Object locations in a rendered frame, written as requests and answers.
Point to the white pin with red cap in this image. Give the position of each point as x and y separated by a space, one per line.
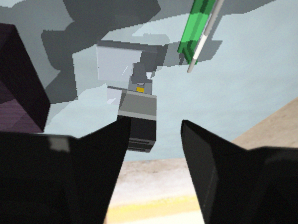
205 34

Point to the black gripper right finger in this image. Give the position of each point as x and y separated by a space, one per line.
230 181

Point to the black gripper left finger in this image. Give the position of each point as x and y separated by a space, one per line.
88 166

